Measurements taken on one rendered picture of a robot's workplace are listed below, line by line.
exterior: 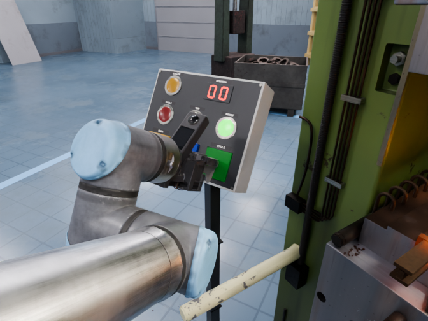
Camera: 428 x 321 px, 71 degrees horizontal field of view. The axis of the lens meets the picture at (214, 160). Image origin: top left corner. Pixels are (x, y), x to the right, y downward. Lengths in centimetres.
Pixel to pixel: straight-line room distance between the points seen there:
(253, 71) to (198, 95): 340
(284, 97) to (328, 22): 343
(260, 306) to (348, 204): 96
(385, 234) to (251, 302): 114
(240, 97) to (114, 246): 55
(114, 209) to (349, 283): 49
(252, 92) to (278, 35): 861
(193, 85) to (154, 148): 39
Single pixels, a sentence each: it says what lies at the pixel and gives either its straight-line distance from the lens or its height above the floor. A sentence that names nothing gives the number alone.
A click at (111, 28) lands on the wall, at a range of 1066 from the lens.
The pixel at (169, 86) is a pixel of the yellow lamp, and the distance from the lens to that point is 89.
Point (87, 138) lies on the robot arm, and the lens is 47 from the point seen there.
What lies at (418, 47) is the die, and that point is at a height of 131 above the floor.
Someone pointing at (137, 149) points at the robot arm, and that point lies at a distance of 46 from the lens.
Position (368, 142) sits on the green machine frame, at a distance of 81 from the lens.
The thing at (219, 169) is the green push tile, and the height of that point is 100.
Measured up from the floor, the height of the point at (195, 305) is 64.
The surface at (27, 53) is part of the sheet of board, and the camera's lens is 992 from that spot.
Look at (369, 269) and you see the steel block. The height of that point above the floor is 91.
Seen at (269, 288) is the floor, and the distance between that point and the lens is 179.
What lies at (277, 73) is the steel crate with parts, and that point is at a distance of 418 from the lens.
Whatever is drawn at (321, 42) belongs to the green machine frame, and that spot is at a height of 128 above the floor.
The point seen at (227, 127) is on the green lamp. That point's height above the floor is 109.
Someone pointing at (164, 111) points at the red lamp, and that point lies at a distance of 87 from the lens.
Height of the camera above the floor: 136
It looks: 27 degrees down
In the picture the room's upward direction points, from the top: straight up
